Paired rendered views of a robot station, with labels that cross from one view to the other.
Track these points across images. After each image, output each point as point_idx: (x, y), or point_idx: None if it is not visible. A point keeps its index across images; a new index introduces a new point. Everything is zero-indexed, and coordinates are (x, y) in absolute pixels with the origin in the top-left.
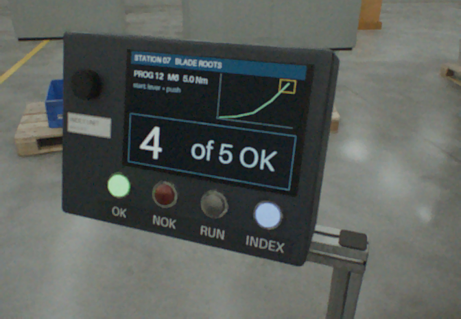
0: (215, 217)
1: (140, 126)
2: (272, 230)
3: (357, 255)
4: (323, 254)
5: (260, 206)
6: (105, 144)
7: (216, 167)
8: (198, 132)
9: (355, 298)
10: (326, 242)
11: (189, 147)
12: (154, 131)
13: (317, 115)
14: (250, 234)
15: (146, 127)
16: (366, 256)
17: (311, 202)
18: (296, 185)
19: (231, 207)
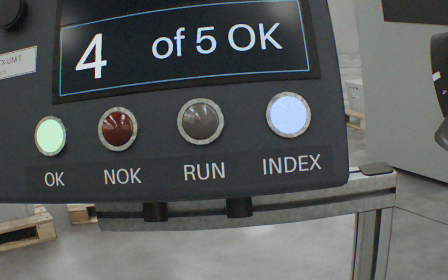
0: (205, 143)
1: (76, 40)
2: (299, 139)
3: (386, 182)
4: (348, 199)
5: (275, 103)
6: (29, 83)
7: (194, 63)
8: (160, 21)
9: (387, 245)
10: (350, 178)
11: (148, 46)
12: (94, 40)
13: None
14: (268, 155)
15: (84, 39)
16: (395, 179)
17: (340, 84)
18: (315, 62)
19: (228, 120)
